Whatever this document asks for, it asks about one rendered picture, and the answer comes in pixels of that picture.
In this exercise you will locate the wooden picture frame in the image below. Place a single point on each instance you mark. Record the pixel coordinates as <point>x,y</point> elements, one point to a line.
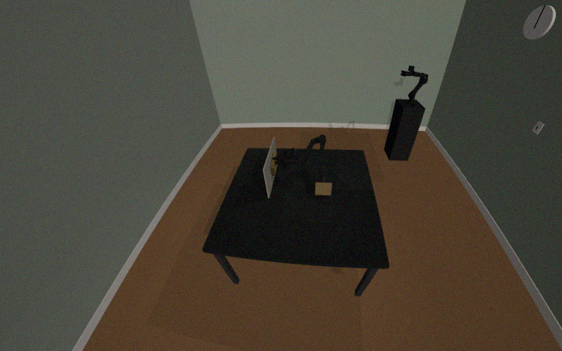
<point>273,165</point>

